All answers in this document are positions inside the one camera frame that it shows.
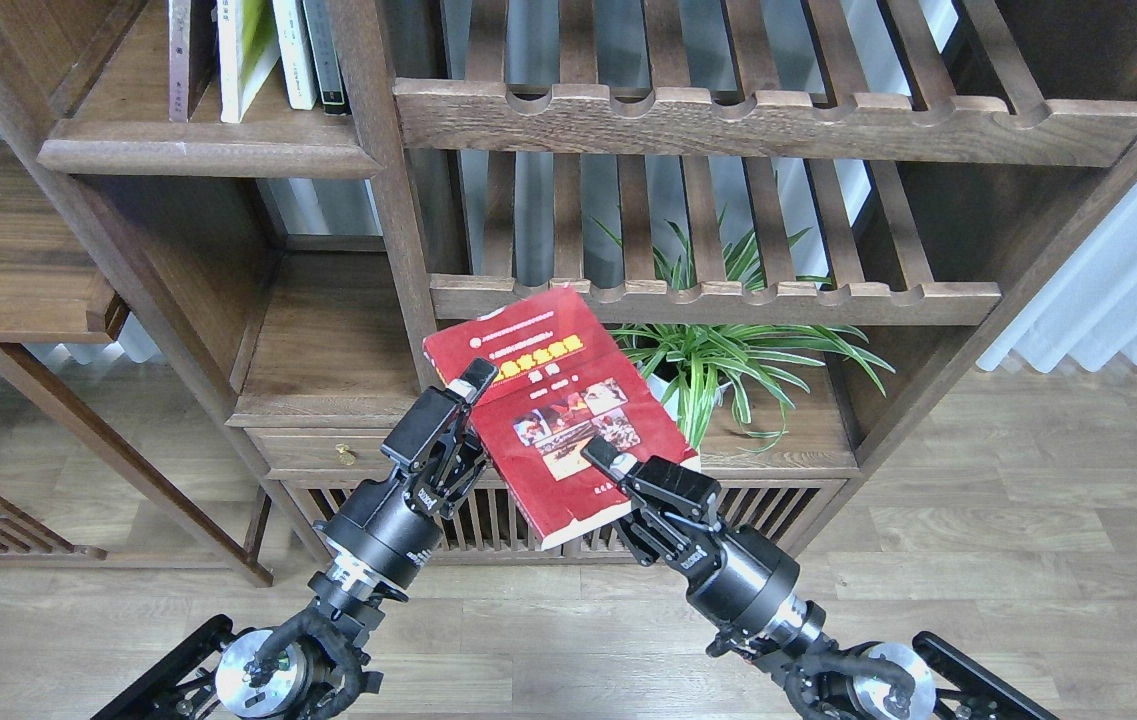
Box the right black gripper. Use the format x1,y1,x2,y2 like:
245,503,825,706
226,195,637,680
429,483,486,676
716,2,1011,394
581,436,800,642

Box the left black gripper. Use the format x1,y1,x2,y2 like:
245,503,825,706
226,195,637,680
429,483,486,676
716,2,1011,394
318,357,499,593

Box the red book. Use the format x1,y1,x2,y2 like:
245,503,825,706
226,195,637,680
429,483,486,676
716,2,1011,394
423,288,696,551

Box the yellow green book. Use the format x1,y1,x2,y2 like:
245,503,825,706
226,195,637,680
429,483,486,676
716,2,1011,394
216,1,280,123

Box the maroon book white characters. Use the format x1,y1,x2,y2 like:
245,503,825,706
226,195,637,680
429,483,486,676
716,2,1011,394
167,0,217,122

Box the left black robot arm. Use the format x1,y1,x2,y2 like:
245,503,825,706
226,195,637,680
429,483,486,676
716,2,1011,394
100,357,498,719

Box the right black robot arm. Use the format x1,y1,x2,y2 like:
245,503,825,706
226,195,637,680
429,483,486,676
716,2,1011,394
583,438,1049,719

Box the white plant pot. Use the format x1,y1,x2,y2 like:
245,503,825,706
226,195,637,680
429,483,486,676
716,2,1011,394
646,361,683,423

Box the green spider plant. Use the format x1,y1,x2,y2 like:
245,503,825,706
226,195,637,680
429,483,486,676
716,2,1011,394
594,205,897,453

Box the dark wooden bookshelf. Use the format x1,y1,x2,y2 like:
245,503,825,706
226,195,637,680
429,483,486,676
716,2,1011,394
0,1,1137,558

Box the dark green upright book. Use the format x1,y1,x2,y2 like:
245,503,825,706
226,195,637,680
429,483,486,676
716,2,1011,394
302,0,350,115

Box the white upright book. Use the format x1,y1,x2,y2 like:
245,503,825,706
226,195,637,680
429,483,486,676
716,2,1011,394
272,0,318,111

